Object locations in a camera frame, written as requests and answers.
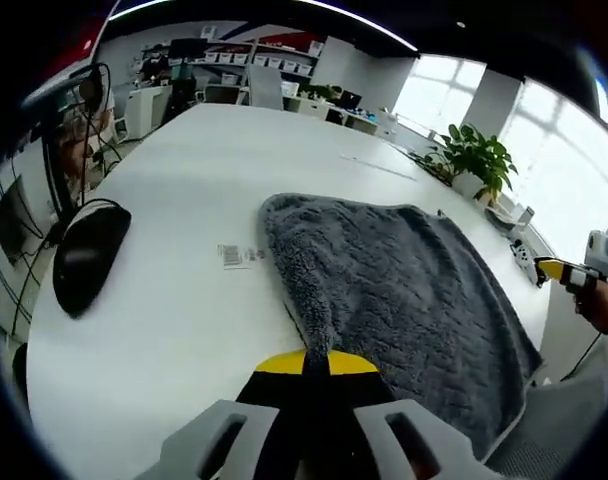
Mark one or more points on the black computer mouse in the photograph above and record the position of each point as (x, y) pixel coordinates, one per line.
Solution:
(91, 260)

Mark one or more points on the grey fluffy towel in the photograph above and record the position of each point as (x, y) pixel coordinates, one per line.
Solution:
(409, 280)

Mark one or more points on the person's right hand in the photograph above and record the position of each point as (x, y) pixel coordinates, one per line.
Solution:
(586, 302)

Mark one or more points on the small green plant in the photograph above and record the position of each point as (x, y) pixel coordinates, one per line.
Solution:
(320, 92)

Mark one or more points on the shelving with white bins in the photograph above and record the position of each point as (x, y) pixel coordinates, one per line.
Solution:
(264, 56)

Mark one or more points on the large green plant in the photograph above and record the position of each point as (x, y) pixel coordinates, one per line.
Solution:
(479, 150)

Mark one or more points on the grey chair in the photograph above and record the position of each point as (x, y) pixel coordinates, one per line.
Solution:
(559, 425)

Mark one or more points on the small black monitor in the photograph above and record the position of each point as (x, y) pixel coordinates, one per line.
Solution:
(351, 98)

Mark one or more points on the small white device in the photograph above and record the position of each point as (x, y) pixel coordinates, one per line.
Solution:
(521, 252)

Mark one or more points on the large window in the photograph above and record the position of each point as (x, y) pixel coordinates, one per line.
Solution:
(444, 95)

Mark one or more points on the white tray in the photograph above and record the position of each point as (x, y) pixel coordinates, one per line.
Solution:
(509, 219)

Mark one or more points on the white barcode label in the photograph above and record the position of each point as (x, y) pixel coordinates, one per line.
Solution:
(234, 256)

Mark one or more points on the dark monitor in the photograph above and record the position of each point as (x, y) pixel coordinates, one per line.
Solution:
(9, 220)

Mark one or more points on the white plant pot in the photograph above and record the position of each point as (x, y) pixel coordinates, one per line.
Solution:
(469, 185)

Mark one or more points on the white cabinet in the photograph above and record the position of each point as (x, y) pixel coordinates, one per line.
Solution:
(144, 112)

